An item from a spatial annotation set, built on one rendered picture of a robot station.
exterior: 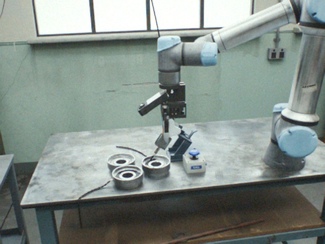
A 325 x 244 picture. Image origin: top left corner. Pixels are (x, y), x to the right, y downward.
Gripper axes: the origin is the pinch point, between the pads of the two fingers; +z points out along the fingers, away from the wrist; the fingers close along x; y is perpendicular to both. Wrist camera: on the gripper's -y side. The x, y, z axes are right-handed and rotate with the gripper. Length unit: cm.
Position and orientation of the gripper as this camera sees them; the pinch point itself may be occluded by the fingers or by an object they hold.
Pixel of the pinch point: (164, 138)
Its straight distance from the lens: 118.8
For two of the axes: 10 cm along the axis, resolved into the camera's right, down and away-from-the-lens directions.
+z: 0.3, 9.4, 3.4
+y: 9.9, -0.6, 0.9
